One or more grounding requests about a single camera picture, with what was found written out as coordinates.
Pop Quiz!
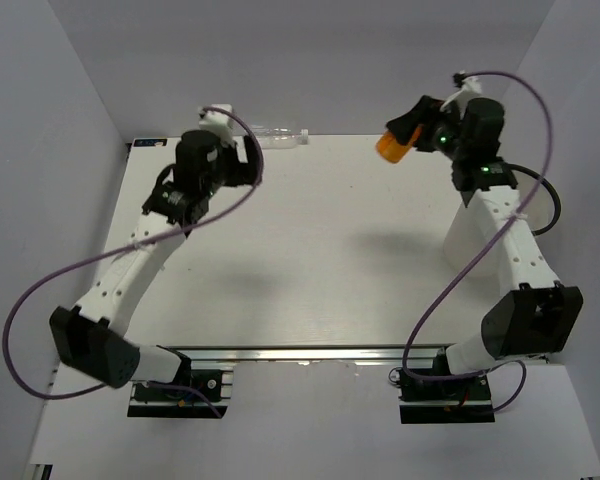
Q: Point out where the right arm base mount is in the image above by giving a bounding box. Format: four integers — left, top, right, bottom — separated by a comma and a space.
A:
388, 367, 495, 425

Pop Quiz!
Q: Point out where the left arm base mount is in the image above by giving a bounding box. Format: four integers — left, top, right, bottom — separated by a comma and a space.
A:
127, 361, 234, 420

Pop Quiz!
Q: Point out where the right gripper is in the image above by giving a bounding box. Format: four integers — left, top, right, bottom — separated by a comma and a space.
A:
383, 96, 467, 163

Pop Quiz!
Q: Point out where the clear bottle at back wall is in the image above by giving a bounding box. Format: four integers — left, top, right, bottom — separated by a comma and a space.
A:
252, 126, 309, 150

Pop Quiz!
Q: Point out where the orange juice bottle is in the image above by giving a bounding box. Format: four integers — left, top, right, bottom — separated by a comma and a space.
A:
375, 125, 423, 164

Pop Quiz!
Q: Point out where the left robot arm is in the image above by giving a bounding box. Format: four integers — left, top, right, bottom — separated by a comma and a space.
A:
50, 130, 263, 399

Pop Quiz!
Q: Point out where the black logo sticker left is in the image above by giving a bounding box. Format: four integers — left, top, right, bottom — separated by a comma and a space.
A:
132, 138, 168, 148

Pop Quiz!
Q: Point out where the aluminium table rail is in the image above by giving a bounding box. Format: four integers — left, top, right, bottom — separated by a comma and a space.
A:
169, 343, 546, 369

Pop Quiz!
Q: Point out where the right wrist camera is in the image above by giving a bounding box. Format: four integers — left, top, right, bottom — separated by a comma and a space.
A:
440, 71, 482, 113

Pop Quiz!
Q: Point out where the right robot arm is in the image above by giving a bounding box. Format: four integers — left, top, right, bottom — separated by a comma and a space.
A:
377, 95, 584, 399

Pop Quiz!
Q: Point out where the white bin black rim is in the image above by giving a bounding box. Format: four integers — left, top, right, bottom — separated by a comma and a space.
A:
443, 164, 562, 278

